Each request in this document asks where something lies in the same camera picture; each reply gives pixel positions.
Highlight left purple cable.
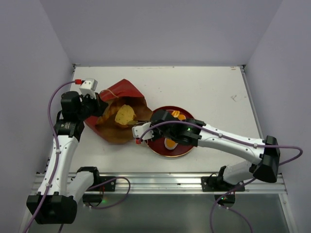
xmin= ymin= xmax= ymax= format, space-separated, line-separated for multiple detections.
xmin=21 ymin=80 xmax=131 ymax=233

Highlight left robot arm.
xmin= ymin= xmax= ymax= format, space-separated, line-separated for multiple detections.
xmin=26 ymin=91 xmax=108 ymax=224

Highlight red round plate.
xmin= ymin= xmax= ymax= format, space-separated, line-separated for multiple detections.
xmin=145 ymin=106 xmax=194 ymax=158

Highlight orange bread in bag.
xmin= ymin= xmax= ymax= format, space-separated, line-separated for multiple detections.
xmin=96 ymin=101 xmax=123 ymax=125

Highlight metal tongs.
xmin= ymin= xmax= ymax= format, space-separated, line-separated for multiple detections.
xmin=127 ymin=120 xmax=150 ymax=126

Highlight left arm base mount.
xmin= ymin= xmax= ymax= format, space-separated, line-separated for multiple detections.
xmin=71 ymin=176 xmax=117 ymax=192

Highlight braided orange bread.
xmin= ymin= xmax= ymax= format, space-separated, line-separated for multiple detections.
xmin=171 ymin=110 xmax=187 ymax=121

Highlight aluminium mounting rail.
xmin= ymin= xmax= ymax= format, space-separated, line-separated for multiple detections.
xmin=29 ymin=172 xmax=287 ymax=195

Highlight herb bread slice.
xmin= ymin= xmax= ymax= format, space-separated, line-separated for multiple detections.
xmin=115 ymin=104 xmax=136 ymax=128

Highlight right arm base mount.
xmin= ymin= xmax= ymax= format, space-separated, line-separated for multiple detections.
xmin=201 ymin=173 xmax=245 ymax=192

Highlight white-rimmed round bread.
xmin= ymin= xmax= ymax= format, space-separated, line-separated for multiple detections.
xmin=164 ymin=138 xmax=178 ymax=150

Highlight red brown paper bag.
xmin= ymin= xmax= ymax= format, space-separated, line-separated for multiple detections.
xmin=85 ymin=79 xmax=153 ymax=144

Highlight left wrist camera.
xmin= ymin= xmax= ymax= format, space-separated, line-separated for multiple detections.
xmin=74 ymin=79 xmax=98 ymax=99

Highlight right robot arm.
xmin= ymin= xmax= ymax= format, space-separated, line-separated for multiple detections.
xmin=151 ymin=109 xmax=280 ymax=191

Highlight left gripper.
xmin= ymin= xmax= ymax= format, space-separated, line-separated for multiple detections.
xmin=77 ymin=91 xmax=108 ymax=120

